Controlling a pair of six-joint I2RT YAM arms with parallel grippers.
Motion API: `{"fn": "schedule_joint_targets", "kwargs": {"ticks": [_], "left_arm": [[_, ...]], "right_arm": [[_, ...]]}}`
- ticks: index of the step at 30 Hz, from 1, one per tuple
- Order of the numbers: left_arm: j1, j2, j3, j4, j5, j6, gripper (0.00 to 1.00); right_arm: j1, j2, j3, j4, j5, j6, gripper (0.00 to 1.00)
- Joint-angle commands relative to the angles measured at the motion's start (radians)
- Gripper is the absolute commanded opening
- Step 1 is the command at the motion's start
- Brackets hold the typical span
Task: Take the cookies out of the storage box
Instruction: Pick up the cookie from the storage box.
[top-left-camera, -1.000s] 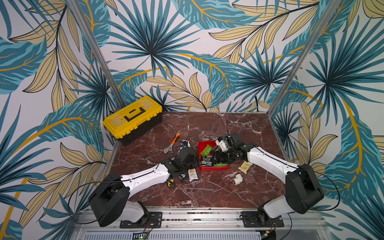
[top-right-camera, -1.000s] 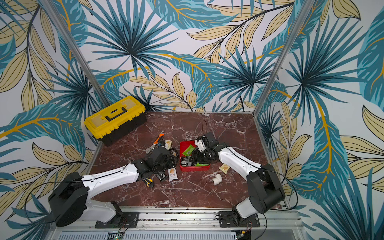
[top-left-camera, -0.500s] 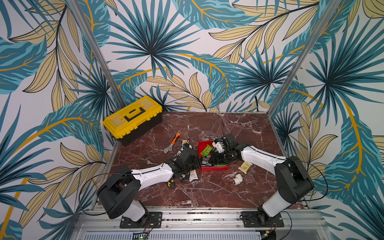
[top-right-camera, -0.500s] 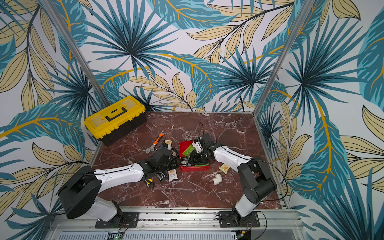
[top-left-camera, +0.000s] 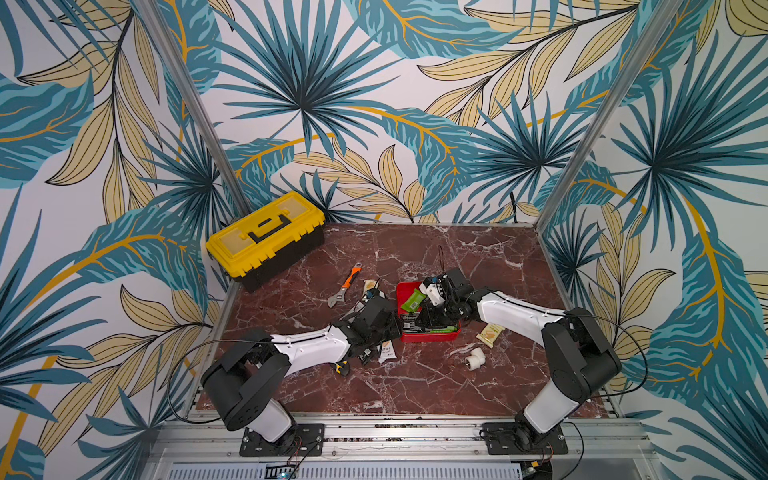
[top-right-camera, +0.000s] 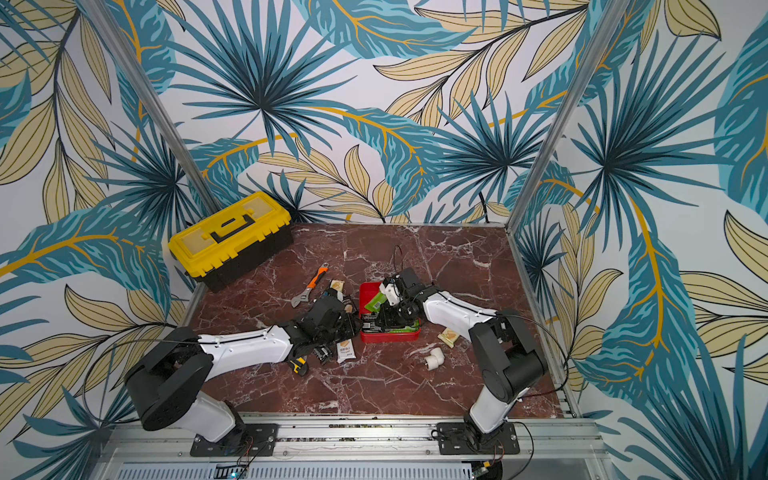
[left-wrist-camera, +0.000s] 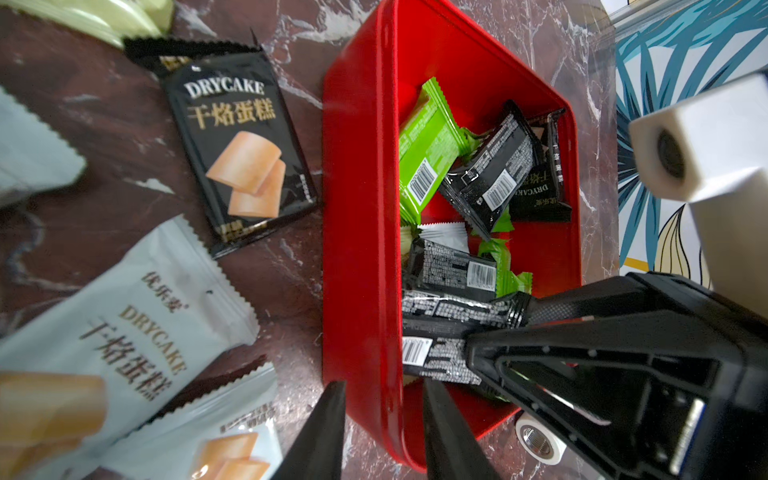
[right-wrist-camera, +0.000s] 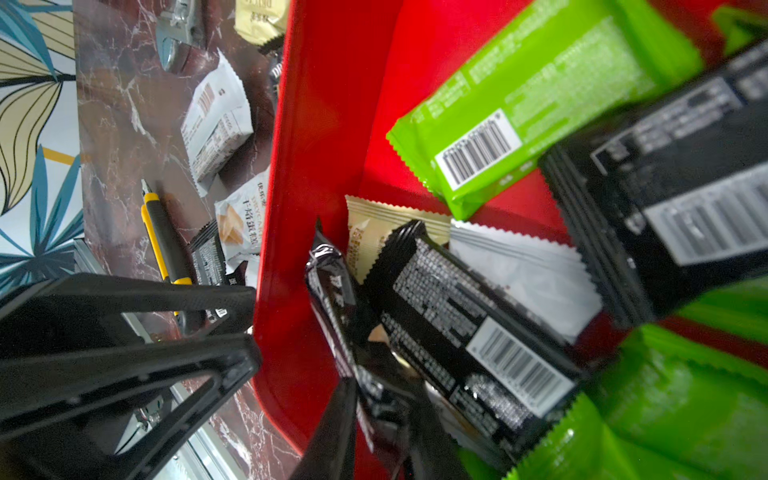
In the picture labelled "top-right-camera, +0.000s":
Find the yellow black toolbox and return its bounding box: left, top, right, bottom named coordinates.
left=169, top=192, right=293, bottom=292

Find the red storage box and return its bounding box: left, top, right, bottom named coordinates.
left=359, top=282, right=421, bottom=344

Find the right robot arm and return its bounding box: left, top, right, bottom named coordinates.
left=379, top=268, right=548, bottom=437

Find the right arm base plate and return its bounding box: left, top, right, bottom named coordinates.
left=431, top=420, right=520, bottom=456

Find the green snack packet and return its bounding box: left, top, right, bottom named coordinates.
left=365, top=292, right=388, bottom=313

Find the black cookie packet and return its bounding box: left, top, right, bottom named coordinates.
left=313, top=345, right=334, bottom=365

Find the white pipe elbow fitting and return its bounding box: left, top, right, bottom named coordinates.
left=424, top=348, right=445, bottom=371

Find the cream square cookie packet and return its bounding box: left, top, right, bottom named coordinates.
left=438, top=328, right=461, bottom=349

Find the yellow black utility knife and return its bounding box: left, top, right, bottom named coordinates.
left=287, top=356, right=309, bottom=377

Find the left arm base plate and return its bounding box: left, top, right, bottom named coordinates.
left=190, top=423, right=279, bottom=457

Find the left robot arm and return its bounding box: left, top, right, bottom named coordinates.
left=124, top=290, right=360, bottom=441

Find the aluminium front rail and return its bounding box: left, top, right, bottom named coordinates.
left=90, top=414, right=618, bottom=479

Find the white drycake cookie packet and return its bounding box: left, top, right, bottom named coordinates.
left=336, top=339, right=356, bottom=364

